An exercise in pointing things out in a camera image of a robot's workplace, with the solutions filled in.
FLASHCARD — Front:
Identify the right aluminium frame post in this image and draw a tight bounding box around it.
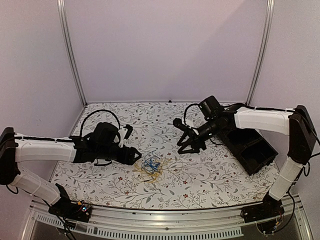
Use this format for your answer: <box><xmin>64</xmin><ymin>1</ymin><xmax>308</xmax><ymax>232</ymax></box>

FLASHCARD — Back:
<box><xmin>245</xmin><ymin>0</ymin><xmax>275</xmax><ymax>105</ymax></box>

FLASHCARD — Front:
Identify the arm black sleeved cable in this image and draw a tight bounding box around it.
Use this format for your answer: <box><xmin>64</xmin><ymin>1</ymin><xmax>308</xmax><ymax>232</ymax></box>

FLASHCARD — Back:
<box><xmin>183</xmin><ymin>103</ymin><xmax>201</xmax><ymax>125</ymax></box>
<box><xmin>81</xmin><ymin>109</ymin><xmax>121</xmax><ymax>138</ymax></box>

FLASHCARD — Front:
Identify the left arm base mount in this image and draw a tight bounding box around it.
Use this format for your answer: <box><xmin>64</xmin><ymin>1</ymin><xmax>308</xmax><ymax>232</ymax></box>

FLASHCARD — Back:
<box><xmin>48</xmin><ymin>183</ymin><xmax>92</xmax><ymax>223</ymax></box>

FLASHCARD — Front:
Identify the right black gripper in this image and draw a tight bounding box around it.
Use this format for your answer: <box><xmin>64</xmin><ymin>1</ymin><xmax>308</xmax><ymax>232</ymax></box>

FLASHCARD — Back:
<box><xmin>177</xmin><ymin>117</ymin><xmax>222</xmax><ymax>154</ymax></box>

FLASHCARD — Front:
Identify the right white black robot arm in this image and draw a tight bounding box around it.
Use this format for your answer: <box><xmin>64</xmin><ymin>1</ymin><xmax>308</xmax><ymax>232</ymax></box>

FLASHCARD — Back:
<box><xmin>173</xmin><ymin>95</ymin><xmax>320</xmax><ymax>218</ymax></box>

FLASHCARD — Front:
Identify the right arm black sleeved cable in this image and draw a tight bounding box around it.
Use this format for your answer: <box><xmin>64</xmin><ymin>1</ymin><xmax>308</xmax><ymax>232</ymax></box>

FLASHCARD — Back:
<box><xmin>183</xmin><ymin>103</ymin><xmax>201</xmax><ymax>125</ymax></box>

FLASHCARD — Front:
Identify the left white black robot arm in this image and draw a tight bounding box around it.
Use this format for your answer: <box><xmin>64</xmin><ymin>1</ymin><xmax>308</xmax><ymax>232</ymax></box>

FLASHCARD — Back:
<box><xmin>0</xmin><ymin>122</ymin><xmax>142</xmax><ymax>217</ymax></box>

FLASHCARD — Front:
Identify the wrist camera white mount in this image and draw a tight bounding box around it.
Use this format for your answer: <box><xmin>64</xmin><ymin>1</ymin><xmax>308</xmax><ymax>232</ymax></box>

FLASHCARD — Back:
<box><xmin>116</xmin><ymin>124</ymin><xmax>133</xmax><ymax>148</ymax></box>
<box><xmin>172</xmin><ymin>117</ymin><xmax>198</xmax><ymax>136</ymax></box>

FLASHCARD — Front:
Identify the blue cable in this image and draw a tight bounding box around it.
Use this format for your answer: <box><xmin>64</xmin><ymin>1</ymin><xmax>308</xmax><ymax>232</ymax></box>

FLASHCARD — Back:
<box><xmin>140</xmin><ymin>149</ymin><xmax>162</xmax><ymax>176</ymax></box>

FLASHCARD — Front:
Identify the aluminium frame post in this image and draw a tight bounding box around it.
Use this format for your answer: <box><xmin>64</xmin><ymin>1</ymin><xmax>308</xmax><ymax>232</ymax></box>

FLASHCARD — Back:
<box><xmin>245</xmin><ymin>0</ymin><xmax>275</xmax><ymax>105</ymax></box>
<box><xmin>57</xmin><ymin>0</ymin><xmax>88</xmax><ymax>107</ymax></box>

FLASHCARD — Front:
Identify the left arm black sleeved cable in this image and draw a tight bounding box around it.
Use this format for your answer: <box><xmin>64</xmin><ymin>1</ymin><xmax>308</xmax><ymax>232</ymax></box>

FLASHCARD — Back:
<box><xmin>81</xmin><ymin>109</ymin><xmax>121</xmax><ymax>138</ymax></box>

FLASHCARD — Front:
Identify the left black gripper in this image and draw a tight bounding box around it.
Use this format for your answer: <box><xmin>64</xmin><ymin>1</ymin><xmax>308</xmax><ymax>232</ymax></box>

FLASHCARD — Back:
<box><xmin>96</xmin><ymin>144</ymin><xmax>142</xmax><ymax>165</ymax></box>

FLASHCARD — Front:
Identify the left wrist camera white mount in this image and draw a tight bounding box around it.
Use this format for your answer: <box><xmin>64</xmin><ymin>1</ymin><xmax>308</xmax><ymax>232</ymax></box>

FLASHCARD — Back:
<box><xmin>116</xmin><ymin>124</ymin><xmax>133</xmax><ymax>148</ymax></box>

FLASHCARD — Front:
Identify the black three-compartment tray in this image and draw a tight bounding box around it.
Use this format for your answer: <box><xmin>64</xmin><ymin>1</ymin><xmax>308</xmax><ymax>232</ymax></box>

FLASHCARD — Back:
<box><xmin>217</xmin><ymin>128</ymin><xmax>278</xmax><ymax>176</ymax></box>

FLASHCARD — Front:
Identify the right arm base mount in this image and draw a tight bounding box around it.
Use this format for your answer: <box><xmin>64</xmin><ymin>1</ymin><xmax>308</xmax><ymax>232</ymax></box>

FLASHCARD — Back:
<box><xmin>240</xmin><ymin>195</ymin><xmax>285</xmax><ymax>235</ymax></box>

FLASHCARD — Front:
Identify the aluminium front rail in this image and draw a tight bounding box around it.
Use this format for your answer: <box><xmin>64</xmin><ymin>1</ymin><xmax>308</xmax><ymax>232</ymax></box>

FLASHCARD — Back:
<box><xmin>21</xmin><ymin>194</ymin><xmax>319</xmax><ymax>240</ymax></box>

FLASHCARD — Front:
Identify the left aluminium frame post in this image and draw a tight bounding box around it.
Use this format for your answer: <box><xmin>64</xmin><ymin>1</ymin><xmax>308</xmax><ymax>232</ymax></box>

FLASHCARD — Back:
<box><xmin>57</xmin><ymin>0</ymin><xmax>88</xmax><ymax>107</ymax></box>

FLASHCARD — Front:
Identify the floral patterned table mat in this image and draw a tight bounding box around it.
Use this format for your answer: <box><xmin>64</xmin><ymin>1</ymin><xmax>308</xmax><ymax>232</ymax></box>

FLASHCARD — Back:
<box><xmin>51</xmin><ymin>102</ymin><xmax>278</xmax><ymax>210</ymax></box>

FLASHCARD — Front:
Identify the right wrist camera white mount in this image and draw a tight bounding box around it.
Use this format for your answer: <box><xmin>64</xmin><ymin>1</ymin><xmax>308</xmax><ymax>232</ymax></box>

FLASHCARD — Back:
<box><xmin>172</xmin><ymin>117</ymin><xmax>198</xmax><ymax>136</ymax></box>

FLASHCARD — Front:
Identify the yellow cable bundle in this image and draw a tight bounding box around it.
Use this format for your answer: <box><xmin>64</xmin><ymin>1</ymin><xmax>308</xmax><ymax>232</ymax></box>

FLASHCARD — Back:
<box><xmin>132</xmin><ymin>156</ymin><xmax>176</xmax><ymax>185</ymax></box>

